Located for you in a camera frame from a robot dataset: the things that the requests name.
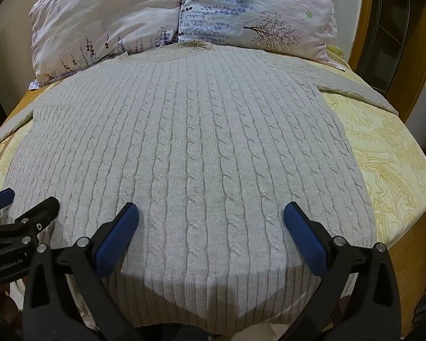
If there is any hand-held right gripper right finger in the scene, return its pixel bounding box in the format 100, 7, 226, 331
283, 202, 404, 341

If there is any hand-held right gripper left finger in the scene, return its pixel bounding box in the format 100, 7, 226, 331
23, 202, 143, 341

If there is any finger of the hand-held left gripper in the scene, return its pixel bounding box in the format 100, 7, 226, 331
7, 196, 60, 247
0, 188, 16, 217

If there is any cream cable-knit sweater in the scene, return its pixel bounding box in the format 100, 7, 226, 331
0, 41, 400, 332

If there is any yellow patterned bed sheet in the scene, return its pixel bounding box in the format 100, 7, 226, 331
0, 44, 426, 341

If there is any wooden headboard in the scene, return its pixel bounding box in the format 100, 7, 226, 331
348, 0, 426, 123

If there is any pink floral pillow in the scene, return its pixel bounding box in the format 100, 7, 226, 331
29, 0, 184, 91

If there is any white pillow with purple flowers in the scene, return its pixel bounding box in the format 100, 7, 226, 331
177, 0, 339, 63

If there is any wooden bed side rail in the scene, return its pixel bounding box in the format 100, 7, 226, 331
387, 213, 426, 338

